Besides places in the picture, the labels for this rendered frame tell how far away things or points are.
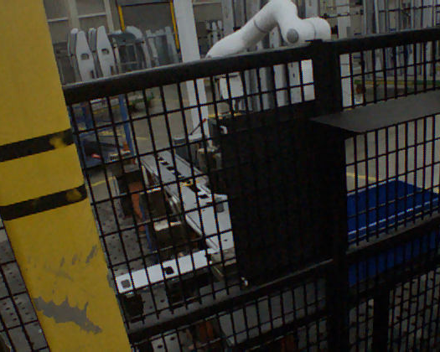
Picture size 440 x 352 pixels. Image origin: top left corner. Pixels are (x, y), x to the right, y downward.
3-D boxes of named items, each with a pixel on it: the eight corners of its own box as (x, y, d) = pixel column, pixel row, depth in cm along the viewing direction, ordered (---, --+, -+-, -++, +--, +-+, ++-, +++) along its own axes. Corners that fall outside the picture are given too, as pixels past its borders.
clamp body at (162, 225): (164, 311, 147) (144, 222, 135) (196, 300, 151) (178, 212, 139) (172, 325, 139) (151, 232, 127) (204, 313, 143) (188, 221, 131)
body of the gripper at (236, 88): (236, 71, 199) (240, 95, 203) (216, 75, 197) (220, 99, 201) (242, 72, 192) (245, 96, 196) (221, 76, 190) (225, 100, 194)
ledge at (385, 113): (303, 148, 72) (294, 41, 66) (449, 111, 83) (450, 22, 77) (361, 169, 58) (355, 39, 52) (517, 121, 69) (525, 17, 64)
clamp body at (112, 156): (118, 214, 236) (103, 152, 224) (143, 208, 241) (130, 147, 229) (121, 221, 227) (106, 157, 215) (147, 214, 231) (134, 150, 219)
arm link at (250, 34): (250, 34, 164) (209, 73, 187) (275, 31, 174) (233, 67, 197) (239, 15, 164) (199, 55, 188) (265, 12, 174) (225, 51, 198)
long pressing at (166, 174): (129, 157, 237) (128, 154, 237) (167, 147, 244) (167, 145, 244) (225, 266, 114) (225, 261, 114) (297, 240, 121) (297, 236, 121)
